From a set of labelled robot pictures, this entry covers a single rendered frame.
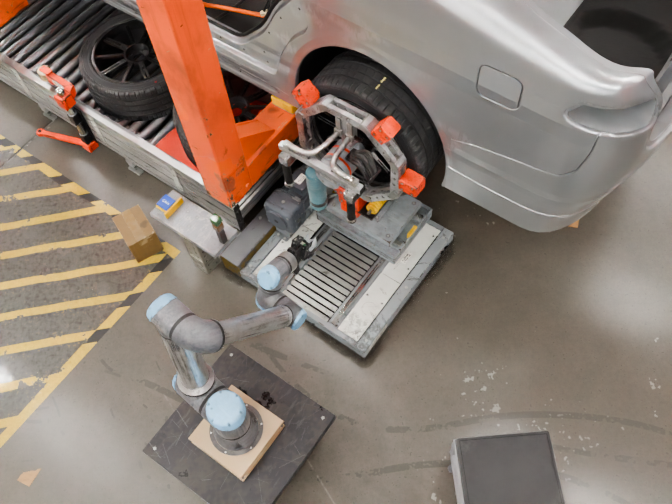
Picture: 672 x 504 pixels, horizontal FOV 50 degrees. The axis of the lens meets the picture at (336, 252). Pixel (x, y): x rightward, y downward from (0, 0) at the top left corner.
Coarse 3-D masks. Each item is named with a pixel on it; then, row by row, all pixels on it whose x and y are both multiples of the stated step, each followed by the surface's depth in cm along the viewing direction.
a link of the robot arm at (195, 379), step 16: (160, 304) 240; (176, 304) 241; (160, 320) 239; (176, 320) 237; (176, 352) 256; (192, 352) 260; (176, 368) 271; (192, 368) 269; (208, 368) 288; (176, 384) 292; (192, 384) 279; (208, 384) 285; (192, 400) 287
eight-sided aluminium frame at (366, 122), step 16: (304, 112) 307; (320, 112) 299; (336, 112) 291; (352, 112) 292; (304, 128) 318; (368, 128) 286; (304, 144) 328; (384, 144) 290; (320, 160) 333; (400, 160) 295; (352, 176) 335; (400, 176) 301; (368, 192) 330; (384, 192) 318; (400, 192) 312
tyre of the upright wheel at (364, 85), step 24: (336, 72) 297; (360, 72) 293; (384, 72) 292; (336, 96) 299; (360, 96) 288; (384, 96) 288; (408, 96) 291; (312, 120) 326; (408, 120) 290; (408, 144) 292; (432, 144) 301; (432, 168) 315
